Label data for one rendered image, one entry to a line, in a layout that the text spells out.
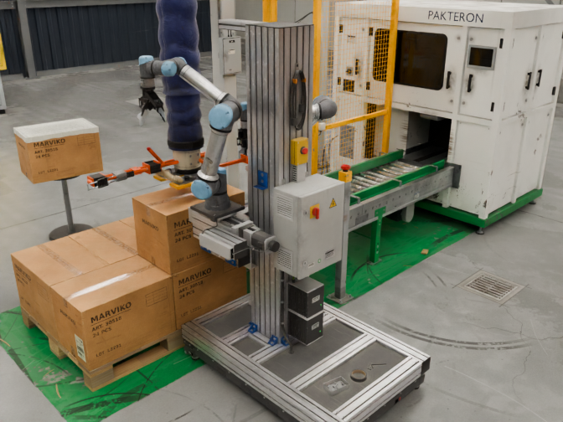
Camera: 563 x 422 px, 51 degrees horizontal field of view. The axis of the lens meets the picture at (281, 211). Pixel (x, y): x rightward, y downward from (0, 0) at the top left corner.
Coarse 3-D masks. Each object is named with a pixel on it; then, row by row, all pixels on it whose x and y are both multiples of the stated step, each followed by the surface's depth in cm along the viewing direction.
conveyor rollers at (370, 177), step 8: (376, 168) 555; (384, 168) 551; (392, 168) 553; (400, 168) 557; (408, 168) 552; (416, 168) 555; (352, 176) 533; (360, 176) 536; (368, 176) 531; (376, 176) 535; (384, 176) 531; (392, 176) 533; (352, 184) 511; (360, 184) 515; (368, 184) 511; (352, 192) 500
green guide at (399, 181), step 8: (440, 160) 545; (424, 168) 525; (432, 168) 537; (440, 168) 545; (400, 176) 503; (408, 176) 511; (416, 176) 521; (376, 184) 484; (384, 184) 487; (392, 184) 497; (400, 184) 491; (360, 192) 468; (368, 192) 476; (376, 192) 484; (384, 192) 490; (352, 200) 463; (360, 200) 470
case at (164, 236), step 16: (160, 192) 382; (176, 192) 382; (240, 192) 382; (144, 208) 364; (160, 208) 355; (176, 208) 355; (144, 224) 369; (160, 224) 354; (176, 224) 353; (192, 224) 361; (144, 240) 375; (160, 240) 359; (176, 240) 356; (192, 240) 365; (144, 256) 381; (160, 256) 365; (176, 256) 360; (192, 256) 369; (208, 256) 378; (176, 272) 364
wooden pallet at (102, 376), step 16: (32, 320) 393; (48, 336) 377; (176, 336) 377; (64, 352) 362; (160, 352) 376; (80, 368) 347; (96, 368) 341; (112, 368) 349; (128, 368) 360; (96, 384) 344
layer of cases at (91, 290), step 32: (128, 224) 432; (32, 256) 385; (64, 256) 385; (96, 256) 385; (128, 256) 385; (32, 288) 375; (64, 288) 347; (96, 288) 347; (128, 288) 347; (160, 288) 357; (192, 288) 376; (224, 288) 396; (64, 320) 346; (96, 320) 331; (128, 320) 347; (160, 320) 364; (96, 352) 338; (128, 352) 354
